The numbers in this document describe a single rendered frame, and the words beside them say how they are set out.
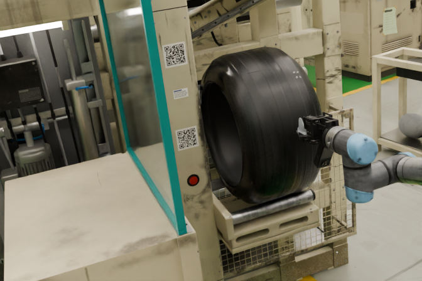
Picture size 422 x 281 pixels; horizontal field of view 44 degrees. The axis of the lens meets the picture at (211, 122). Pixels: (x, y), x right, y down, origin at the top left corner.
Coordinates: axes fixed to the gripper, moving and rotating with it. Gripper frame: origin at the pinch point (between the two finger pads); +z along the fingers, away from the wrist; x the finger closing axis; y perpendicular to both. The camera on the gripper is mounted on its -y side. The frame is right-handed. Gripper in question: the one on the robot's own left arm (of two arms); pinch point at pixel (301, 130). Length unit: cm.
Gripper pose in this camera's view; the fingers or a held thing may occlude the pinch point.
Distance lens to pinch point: 172.6
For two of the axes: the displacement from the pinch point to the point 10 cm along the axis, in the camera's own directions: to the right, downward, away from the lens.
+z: -3.3, -2.0, 9.2
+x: -9.3, 2.3, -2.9
